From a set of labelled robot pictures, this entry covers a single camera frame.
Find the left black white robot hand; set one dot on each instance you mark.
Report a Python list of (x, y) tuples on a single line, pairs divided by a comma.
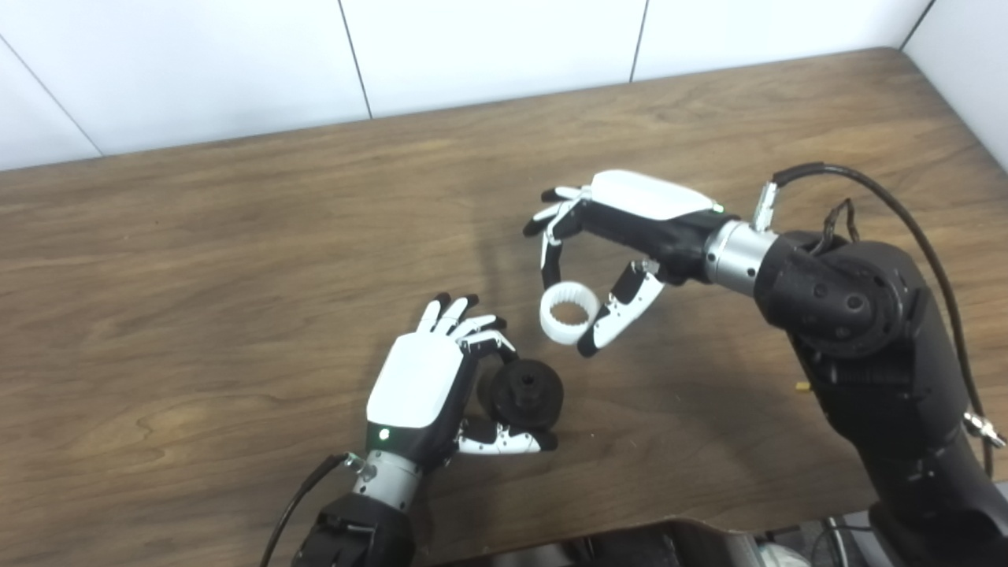
[(413, 382)]

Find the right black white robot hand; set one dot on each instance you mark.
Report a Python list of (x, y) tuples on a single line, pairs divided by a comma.
[(654, 216)]

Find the round black plastic part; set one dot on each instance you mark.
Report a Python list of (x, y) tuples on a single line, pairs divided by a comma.
[(528, 394)]

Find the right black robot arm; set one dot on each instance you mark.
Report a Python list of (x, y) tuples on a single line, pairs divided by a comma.
[(874, 339)]

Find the black robot body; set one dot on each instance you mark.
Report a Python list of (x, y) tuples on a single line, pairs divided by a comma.
[(669, 547)]

